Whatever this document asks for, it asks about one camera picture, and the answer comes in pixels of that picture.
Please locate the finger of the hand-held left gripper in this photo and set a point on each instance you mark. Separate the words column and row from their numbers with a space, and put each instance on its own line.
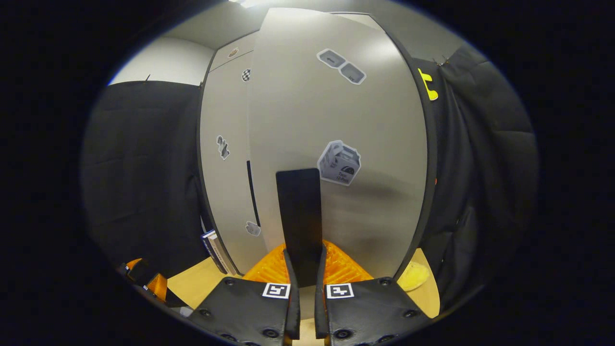
column 156, row 288

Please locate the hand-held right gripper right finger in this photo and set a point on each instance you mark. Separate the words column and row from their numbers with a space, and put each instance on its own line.
column 320, row 312

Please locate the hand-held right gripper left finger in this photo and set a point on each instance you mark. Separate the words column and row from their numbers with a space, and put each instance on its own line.
column 294, row 312

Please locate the grey shoe cabinet door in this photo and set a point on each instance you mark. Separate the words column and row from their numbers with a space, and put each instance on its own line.
column 226, row 110
column 336, row 110

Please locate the grey double-door shoe cabinet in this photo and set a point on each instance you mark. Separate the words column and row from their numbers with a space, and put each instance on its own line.
column 242, row 45

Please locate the blue book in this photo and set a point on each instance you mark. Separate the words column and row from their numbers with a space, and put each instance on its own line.
column 211, row 250

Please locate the white book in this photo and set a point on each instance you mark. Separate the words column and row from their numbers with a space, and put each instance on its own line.
column 225, row 257

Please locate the yellow sponge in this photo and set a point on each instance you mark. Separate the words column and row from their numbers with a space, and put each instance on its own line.
column 414, row 278

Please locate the black backdrop cloth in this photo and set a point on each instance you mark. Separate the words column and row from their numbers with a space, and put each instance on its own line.
column 139, row 168

